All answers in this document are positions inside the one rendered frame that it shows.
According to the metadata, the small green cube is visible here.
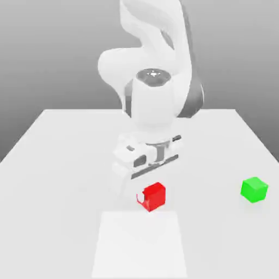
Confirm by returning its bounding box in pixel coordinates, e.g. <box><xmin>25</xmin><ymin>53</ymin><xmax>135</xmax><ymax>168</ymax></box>
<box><xmin>240</xmin><ymin>177</ymin><xmax>269</xmax><ymax>204</ymax></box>

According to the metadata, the small red cube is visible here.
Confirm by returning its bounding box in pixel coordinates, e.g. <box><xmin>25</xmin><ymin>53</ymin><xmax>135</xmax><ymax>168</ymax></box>
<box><xmin>136</xmin><ymin>181</ymin><xmax>167</xmax><ymax>213</ymax></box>

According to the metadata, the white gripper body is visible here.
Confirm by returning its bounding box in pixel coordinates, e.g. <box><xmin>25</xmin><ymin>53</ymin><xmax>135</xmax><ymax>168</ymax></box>
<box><xmin>124</xmin><ymin>153</ymin><xmax>183</xmax><ymax>189</ymax></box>

